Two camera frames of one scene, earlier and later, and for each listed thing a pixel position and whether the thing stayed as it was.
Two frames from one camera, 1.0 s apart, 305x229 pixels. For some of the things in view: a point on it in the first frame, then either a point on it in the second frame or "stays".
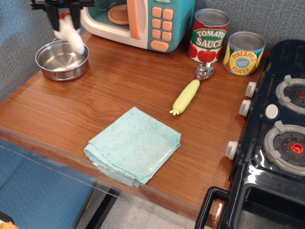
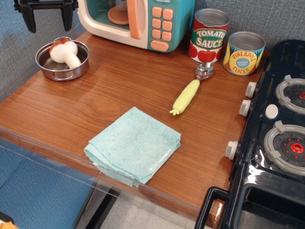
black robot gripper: x=52 y=6 -> x=25 y=7
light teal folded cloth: x=133 y=147 stays
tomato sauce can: x=209 y=31 stays
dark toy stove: x=267 y=190 stays
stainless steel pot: x=58 y=61 stays
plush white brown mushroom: x=66 y=29 -> x=63 y=51
